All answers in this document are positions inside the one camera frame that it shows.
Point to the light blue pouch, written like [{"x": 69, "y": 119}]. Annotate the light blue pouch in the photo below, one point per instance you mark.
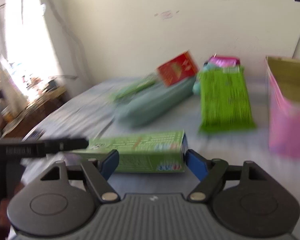
[{"x": 210, "y": 66}]

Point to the white curtain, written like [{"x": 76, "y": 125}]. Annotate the white curtain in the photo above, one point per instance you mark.
[{"x": 32, "y": 35}]

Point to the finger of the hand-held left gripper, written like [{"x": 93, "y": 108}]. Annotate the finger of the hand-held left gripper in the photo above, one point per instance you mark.
[{"x": 52, "y": 146}]

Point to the green carton box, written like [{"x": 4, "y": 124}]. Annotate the green carton box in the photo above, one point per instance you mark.
[{"x": 142, "y": 152}]

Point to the green striped packet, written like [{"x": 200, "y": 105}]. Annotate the green striped packet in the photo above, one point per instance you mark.
[{"x": 225, "y": 102}]

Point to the wooden desk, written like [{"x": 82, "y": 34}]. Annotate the wooden desk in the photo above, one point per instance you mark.
[{"x": 37, "y": 110}]

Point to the shiny pink pouch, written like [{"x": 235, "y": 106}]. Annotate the shiny pink pouch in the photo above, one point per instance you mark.
[{"x": 225, "y": 61}]

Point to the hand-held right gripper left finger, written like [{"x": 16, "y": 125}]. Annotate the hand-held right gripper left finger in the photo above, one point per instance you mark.
[{"x": 109, "y": 163}]

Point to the flat green packet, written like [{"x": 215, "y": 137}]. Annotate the flat green packet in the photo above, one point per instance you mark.
[{"x": 137, "y": 86}]

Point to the teal zip pouch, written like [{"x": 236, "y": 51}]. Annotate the teal zip pouch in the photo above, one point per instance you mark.
[{"x": 155, "y": 102}]

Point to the person's left forearm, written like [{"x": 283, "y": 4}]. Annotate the person's left forearm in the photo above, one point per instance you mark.
[{"x": 0, "y": 218}]

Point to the pink cardboard box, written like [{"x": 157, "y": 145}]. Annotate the pink cardboard box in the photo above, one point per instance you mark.
[{"x": 287, "y": 125}]

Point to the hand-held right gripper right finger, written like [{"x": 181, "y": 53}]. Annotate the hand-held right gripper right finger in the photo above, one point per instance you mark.
[{"x": 196, "y": 165}]

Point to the red carton box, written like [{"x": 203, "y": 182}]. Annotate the red carton box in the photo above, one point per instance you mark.
[{"x": 177, "y": 68}]

